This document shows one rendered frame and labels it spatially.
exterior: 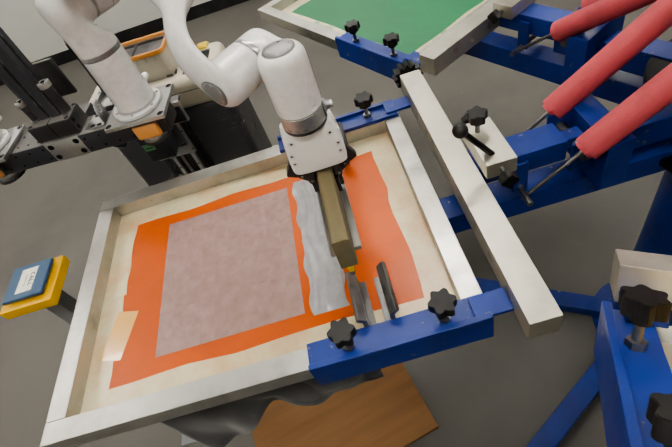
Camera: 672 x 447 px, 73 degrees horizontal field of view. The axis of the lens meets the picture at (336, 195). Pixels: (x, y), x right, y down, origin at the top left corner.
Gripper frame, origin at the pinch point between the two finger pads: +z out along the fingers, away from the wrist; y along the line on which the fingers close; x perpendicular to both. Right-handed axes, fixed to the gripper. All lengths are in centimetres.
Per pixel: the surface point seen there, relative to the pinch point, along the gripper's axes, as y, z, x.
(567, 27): -60, 2, -26
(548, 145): -41.5, 5.1, 2.9
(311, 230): 7.2, 13.4, -1.0
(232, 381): 24.3, 10.4, 27.9
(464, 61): -90, 110, -178
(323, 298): 7.2, 13.4, 15.8
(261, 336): 20.0, 14.0, 19.5
